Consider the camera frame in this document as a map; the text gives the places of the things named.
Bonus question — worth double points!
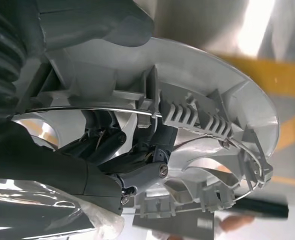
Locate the clear plastic hand wrap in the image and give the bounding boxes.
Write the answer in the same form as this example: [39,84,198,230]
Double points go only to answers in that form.
[0,178,125,240]

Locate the black zip case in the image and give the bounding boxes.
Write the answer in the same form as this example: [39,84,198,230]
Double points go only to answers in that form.
[233,196,290,220]

